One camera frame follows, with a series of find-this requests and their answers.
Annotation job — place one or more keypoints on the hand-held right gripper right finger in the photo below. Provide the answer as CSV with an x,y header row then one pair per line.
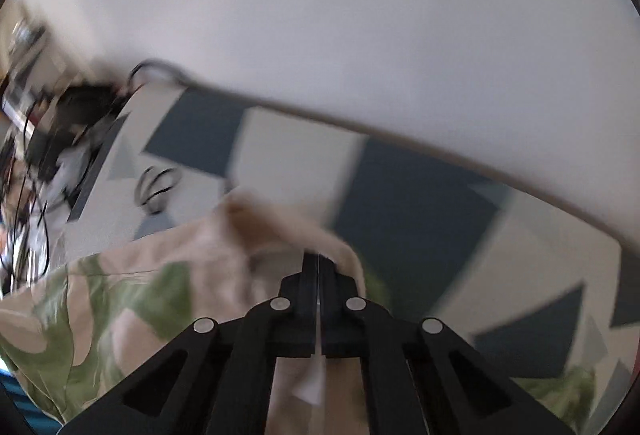
x,y
335,295

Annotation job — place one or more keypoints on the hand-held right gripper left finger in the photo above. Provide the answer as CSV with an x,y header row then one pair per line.
x,y
300,295

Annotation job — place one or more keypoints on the green leaf print garment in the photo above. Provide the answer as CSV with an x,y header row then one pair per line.
x,y
165,295

